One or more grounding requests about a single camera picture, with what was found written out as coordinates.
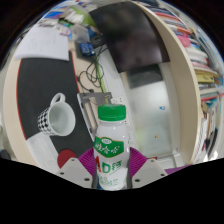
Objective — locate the open white notebook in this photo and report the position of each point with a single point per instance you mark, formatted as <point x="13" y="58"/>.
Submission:
<point x="43" y="43"/>

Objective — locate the small blue device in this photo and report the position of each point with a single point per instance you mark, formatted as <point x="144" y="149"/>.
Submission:
<point x="86" y="49"/>

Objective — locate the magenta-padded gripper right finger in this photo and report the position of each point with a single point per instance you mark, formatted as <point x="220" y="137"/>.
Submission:
<point x="148" y="171"/>

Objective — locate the grey metal laptop stand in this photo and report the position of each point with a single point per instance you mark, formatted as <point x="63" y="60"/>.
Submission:
<point x="87" y="106"/>

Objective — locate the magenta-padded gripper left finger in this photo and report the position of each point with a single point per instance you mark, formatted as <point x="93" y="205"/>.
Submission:
<point x="73" y="173"/>

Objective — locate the black white diamond mug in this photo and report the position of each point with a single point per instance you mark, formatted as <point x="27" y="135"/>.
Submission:
<point x="60" y="118"/>

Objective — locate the black desk mat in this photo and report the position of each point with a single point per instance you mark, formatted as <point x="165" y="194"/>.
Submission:
<point x="43" y="80"/>

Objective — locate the shelf with books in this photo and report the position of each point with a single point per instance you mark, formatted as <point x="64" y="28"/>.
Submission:
<point x="200" y="66"/>

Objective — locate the white paper napkin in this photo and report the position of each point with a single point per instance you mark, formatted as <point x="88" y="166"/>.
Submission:
<point x="41" y="150"/>

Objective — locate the black computer monitor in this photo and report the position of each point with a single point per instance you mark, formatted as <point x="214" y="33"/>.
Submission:
<point x="133" y="36"/>

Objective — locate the white drink bottle green cap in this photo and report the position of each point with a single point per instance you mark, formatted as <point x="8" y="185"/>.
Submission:
<point x="111" y="156"/>

